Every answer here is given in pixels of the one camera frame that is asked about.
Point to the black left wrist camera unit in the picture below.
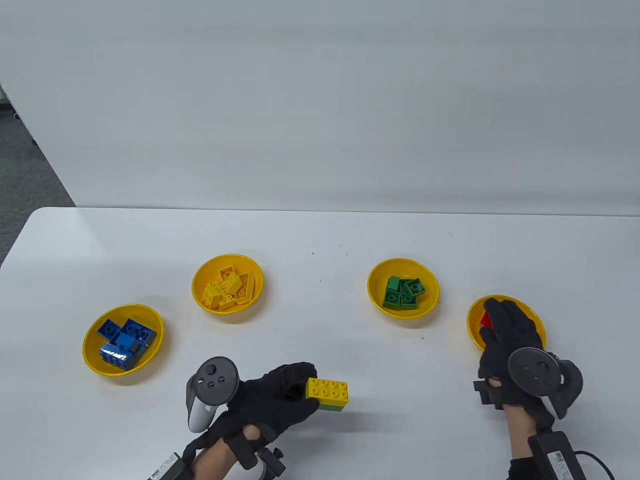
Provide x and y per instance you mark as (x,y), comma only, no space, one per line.
(167,467)

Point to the yellow square toy brick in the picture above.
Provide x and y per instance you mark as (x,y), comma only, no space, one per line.
(232,284)
(227,301)
(227,272)

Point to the blue square toy brick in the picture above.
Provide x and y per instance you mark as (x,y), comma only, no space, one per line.
(125,342)
(107,328)

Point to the green long toy brick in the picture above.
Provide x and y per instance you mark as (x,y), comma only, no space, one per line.
(410,300)

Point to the person's right forearm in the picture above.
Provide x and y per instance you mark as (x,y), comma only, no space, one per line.
(520,435)

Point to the red square toy brick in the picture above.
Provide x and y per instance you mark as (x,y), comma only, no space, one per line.
(485,320)

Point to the person's left hand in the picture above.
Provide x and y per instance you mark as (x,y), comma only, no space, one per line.
(265,400)

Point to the person's right hand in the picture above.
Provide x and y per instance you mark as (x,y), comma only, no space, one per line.
(510,330)

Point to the grey hand controller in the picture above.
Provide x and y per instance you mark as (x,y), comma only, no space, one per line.
(535,372)
(215,380)

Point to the person's left forearm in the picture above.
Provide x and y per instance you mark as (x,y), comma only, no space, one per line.
(212,462)

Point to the yellow plastic bowl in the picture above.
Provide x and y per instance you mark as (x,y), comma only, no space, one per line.
(95,350)
(377,290)
(474,325)
(205,272)

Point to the grey right wrist camera unit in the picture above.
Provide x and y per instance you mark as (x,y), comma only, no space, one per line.
(555,455)

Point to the cube shaped toy brick stack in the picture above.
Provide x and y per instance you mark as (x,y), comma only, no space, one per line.
(327,390)

